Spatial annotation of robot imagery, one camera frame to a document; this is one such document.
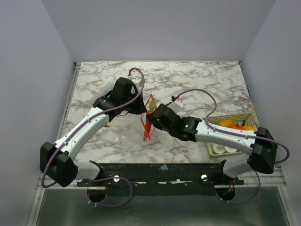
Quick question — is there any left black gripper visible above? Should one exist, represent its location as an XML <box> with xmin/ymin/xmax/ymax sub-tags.
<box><xmin>122</xmin><ymin>91</ymin><xmax>148</xmax><ymax>115</ymax></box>

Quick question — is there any clear zip top bag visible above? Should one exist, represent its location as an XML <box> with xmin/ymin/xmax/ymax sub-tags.
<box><xmin>108</xmin><ymin>94</ymin><xmax>157</xmax><ymax>147</ymax></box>

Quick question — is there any orange toy carrot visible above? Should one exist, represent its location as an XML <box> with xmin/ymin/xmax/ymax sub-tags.
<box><xmin>143</xmin><ymin>100</ymin><xmax>157</xmax><ymax>141</ymax></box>

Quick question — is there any yellow toy bell pepper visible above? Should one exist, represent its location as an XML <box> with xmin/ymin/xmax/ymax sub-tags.
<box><xmin>243</xmin><ymin>125</ymin><xmax>257</xmax><ymax>131</ymax></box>

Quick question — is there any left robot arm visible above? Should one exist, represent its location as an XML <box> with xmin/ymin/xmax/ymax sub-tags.
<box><xmin>40</xmin><ymin>75</ymin><xmax>146</xmax><ymax>188</ymax></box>

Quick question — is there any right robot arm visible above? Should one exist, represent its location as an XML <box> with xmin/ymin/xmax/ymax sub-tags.
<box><xmin>146</xmin><ymin>104</ymin><xmax>277</xmax><ymax>185</ymax></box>

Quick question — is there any white toy garlic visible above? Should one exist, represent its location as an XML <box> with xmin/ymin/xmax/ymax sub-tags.
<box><xmin>225</xmin><ymin>146</ymin><xmax>238</xmax><ymax>153</ymax></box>
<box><xmin>212</xmin><ymin>144</ymin><xmax>226</xmax><ymax>154</ymax></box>

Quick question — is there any orange toy pumpkin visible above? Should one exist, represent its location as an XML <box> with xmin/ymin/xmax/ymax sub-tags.
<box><xmin>229</xmin><ymin>123</ymin><xmax>245</xmax><ymax>130</ymax></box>

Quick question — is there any beige plastic basket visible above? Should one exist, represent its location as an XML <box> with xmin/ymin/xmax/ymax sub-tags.
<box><xmin>195</xmin><ymin>113</ymin><xmax>256</xmax><ymax>156</ymax></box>

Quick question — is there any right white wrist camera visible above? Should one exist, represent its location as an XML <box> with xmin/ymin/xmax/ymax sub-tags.
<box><xmin>167</xmin><ymin>99</ymin><xmax>183</xmax><ymax>113</ymax></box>

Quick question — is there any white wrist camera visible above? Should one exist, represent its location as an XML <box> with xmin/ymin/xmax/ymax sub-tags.
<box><xmin>128</xmin><ymin>75</ymin><xmax>144</xmax><ymax>89</ymax></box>
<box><xmin>167</xmin><ymin>99</ymin><xmax>183</xmax><ymax>113</ymax></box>

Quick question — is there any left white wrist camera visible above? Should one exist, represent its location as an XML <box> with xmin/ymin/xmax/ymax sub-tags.
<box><xmin>128</xmin><ymin>75</ymin><xmax>144</xmax><ymax>89</ymax></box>

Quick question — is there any black mounting rail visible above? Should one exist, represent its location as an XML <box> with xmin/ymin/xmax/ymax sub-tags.
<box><xmin>77</xmin><ymin>163</ymin><xmax>244</xmax><ymax>196</ymax></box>

